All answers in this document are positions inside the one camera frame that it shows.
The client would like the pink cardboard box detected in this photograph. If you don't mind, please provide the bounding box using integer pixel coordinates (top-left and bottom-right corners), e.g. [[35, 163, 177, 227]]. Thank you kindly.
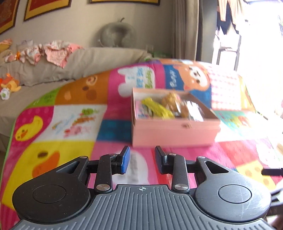
[[131, 88, 221, 148]]

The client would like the yellow snack bar wrapper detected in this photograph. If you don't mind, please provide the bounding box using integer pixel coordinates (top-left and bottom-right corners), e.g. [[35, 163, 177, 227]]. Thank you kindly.
[[141, 97, 175, 119]]

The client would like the bread bun plain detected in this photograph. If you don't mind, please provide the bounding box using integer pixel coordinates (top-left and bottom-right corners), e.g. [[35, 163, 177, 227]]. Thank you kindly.
[[178, 100, 204, 122]]

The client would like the pink Volcano snack pack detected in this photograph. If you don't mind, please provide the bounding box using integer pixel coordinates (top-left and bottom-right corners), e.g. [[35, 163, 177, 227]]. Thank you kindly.
[[135, 101, 154, 119]]

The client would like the bread bun red label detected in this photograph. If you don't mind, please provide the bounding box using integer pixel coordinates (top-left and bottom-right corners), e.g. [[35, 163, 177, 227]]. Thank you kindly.
[[161, 93, 181, 113]]

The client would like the pink baby clothes pile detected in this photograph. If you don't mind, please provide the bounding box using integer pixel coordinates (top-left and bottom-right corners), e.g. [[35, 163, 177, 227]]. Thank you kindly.
[[1, 39, 82, 68]]

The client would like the small white plush toy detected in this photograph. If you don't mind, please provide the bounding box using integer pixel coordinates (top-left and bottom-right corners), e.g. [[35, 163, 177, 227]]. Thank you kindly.
[[0, 88, 11, 100]]

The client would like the orange yellow plush toy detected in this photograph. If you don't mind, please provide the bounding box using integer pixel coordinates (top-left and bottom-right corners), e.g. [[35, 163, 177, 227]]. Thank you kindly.
[[1, 73, 21, 93]]

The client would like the grey neck pillow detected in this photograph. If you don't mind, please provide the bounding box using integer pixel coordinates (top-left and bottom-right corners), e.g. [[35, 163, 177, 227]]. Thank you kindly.
[[98, 17, 137, 48]]

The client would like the beige curtain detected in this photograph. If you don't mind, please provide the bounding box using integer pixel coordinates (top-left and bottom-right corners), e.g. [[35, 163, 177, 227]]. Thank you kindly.
[[172, 0, 218, 63]]

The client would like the framed picture orange border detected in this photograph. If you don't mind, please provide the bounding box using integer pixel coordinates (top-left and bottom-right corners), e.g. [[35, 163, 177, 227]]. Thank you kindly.
[[24, 0, 71, 21]]

